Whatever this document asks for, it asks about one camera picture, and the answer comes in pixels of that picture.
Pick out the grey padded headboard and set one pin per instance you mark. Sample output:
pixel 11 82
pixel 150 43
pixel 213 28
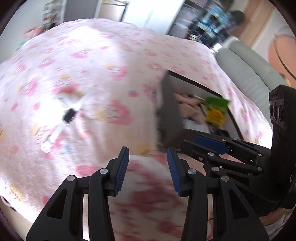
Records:
pixel 242 69

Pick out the small black clip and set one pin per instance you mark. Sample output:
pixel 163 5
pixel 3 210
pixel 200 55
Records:
pixel 69 115

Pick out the pink printed blanket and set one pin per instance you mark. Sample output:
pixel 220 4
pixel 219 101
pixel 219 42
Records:
pixel 92 58

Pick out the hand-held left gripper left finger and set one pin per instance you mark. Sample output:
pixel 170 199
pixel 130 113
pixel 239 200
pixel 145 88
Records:
pixel 121 171

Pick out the dark open closet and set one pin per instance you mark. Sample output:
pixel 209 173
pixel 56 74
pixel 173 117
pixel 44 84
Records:
pixel 196 27

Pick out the white pink printed pyjamas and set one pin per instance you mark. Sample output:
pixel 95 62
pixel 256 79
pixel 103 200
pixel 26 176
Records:
pixel 148 185

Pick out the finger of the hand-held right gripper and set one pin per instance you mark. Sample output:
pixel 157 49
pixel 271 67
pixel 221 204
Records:
pixel 210 143
pixel 196 150

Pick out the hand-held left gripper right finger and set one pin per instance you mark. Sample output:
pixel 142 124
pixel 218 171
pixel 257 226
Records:
pixel 174 171

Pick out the white wardrobe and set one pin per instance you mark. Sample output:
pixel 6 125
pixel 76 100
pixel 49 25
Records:
pixel 150 16

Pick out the black storage box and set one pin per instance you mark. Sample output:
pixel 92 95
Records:
pixel 168 111

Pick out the green yellow snack packet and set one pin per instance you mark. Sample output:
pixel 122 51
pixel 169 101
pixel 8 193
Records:
pixel 216 106

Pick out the grey cabinet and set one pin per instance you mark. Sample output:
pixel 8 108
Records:
pixel 111 11

